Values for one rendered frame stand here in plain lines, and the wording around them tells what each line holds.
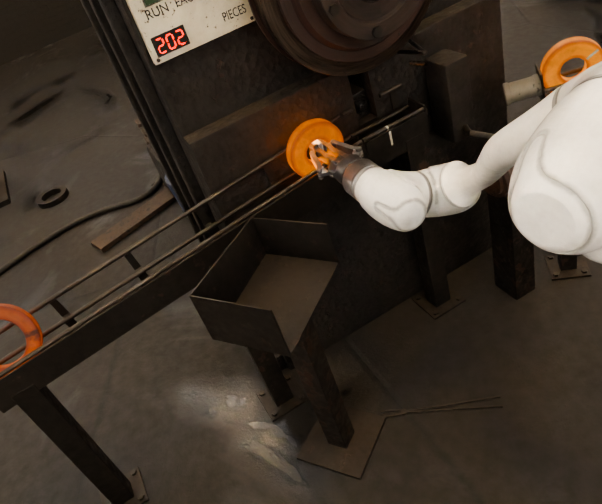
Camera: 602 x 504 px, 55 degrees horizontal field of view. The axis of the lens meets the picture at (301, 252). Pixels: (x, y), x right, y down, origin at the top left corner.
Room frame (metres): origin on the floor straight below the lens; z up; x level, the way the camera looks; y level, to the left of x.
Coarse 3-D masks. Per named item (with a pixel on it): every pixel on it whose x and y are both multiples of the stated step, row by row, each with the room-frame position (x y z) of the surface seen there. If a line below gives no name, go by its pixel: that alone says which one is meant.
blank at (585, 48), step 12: (576, 36) 1.34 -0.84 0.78; (552, 48) 1.35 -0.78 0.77; (564, 48) 1.33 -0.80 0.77; (576, 48) 1.32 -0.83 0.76; (588, 48) 1.31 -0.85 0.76; (600, 48) 1.30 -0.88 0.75; (552, 60) 1.34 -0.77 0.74; (564, 60) 1.33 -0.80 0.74; (588, 60) 1.31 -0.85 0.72; (600, 60) 1.30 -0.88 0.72; (552, 72) 1.34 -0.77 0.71; (552, 84) 1.34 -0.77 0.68
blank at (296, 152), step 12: (312, 120) 1.33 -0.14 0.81; (324, 120) 1.34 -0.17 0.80; (300, 132) 1.31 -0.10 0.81; (312, 132) 1.31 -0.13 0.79; (324, 132) 1.32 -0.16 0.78; (336, 132) 1.33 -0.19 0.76; (288, 144) 1.32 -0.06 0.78; (300, 144) 1.30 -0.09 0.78; (288, 156) 1.31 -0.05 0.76; (300, 156) 1.30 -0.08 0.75; (300, 168) 1.30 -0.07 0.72; (312, 168) 1.31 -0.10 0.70
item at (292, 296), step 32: (256, 224) 1.15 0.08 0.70; (288, 224) 1.09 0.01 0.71; (320, 224) 1.04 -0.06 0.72; (224, 256) 1.05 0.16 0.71; (256, 256) 1.13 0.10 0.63; (288, 256) 1.11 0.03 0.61; (320, 256) 1.05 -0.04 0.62; (224, 288) 1.02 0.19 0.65; (256, 288) 1.05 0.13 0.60; (288, 288) 1.01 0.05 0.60; (320, 288) 0.97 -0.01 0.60; (224, 320) 0.91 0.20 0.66; (256, 320) 0.86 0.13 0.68; (288, 320) 0.92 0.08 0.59; (288, 352) 0.83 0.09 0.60; (320, 352) 1.00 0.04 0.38; (320, 384) 0.97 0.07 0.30; (320, 416) 0.99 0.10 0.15; (352, 416) 1.06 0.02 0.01; (320, 448) 1.00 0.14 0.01; (352, 448) 0.96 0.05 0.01
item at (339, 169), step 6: (348, 156) 1.16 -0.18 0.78; (354, 156) 1.15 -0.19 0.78; (330, 162) 1.20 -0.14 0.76; (342, 162) 1.15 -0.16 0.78; (348, 162) 1.14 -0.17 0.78; (330, 168) 1.18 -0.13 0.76; (336, 168) 1.15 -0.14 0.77; (342, 168) 1.14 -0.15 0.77; (336, 174) 1.15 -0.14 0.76; (342, 174) 1.13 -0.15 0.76
